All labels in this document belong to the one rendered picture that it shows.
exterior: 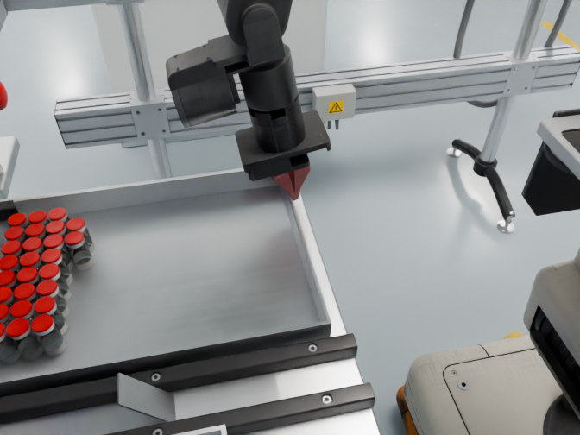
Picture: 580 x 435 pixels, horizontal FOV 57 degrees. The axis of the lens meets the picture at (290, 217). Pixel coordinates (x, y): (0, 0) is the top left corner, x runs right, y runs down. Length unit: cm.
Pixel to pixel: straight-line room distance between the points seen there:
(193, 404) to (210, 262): 18
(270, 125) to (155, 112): 103
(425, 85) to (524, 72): 33
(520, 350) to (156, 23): 158
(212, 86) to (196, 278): 22
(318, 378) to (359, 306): 116
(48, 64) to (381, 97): 193
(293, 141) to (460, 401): 82
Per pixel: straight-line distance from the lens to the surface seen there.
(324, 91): 159
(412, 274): 182
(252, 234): 68
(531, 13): 183
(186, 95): 55
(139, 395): 52
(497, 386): 132
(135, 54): 152
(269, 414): 52
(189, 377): 55
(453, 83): 178
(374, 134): 238
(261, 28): 51
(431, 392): 128
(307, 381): 56
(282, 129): 59
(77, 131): 164
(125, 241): 70
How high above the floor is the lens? 137
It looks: 44 degrees down
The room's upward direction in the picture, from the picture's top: straight up
